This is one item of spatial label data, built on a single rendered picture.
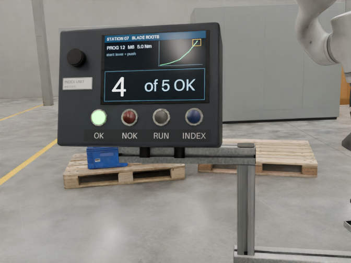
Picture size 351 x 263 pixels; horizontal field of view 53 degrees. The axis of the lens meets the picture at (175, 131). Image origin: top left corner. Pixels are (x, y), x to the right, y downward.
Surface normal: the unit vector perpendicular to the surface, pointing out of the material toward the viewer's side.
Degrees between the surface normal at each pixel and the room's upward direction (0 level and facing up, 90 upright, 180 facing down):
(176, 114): 75
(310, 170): 88
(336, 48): 102
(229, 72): 90
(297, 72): 90
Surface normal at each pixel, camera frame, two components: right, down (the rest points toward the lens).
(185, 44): -0.18, -0.06
